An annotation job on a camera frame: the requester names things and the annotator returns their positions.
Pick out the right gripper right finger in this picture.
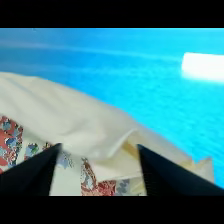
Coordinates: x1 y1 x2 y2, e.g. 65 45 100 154
137 143 224 197

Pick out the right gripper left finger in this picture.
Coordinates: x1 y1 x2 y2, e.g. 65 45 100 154
0 142 64 197

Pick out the cream printed garment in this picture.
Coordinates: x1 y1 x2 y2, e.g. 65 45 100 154
0 71 216 197

